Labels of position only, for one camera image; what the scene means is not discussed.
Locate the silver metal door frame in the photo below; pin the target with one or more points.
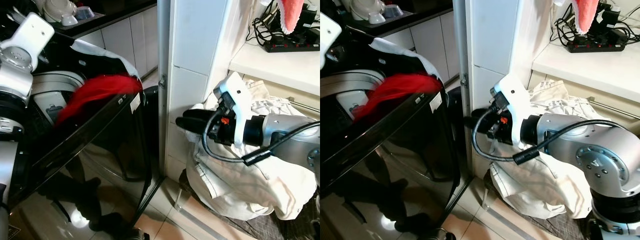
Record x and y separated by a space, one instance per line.
462 65
163 75

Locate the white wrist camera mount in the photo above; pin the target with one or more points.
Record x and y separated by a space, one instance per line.
31 31
326 37
239 97
515 97

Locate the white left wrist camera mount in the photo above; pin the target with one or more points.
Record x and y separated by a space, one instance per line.
31 31
326 37

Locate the cream white garment pile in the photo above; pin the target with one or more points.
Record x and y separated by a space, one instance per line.
535 185
240 185

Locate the grey washing machine tub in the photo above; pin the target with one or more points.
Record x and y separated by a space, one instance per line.
350 87
50 97

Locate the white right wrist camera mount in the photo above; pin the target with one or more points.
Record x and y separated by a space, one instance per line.
239 97
515 97

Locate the black power strip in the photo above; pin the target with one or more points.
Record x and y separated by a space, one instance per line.
292 46
595 47

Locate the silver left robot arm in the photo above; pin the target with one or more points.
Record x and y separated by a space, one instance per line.
14 85

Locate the white cloth on washer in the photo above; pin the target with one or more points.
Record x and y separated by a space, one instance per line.
407 52
107 55

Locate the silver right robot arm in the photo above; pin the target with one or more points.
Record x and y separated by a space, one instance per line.
295 140
595 150

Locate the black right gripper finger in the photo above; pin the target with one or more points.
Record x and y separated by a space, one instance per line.
192 127
482 113
475 125
199 115

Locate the black glossy washer lid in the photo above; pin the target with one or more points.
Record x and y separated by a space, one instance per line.
410 150
107 150

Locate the pink scalloped hanging cloth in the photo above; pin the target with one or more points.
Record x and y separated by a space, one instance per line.
291 15
585 14

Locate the white sticker on lid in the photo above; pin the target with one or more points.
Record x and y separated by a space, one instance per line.
435 101
135 103

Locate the small white bowl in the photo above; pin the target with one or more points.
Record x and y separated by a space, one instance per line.
69 21
376 18

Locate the red cloth garment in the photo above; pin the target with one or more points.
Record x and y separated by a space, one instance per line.
100 92
400 89

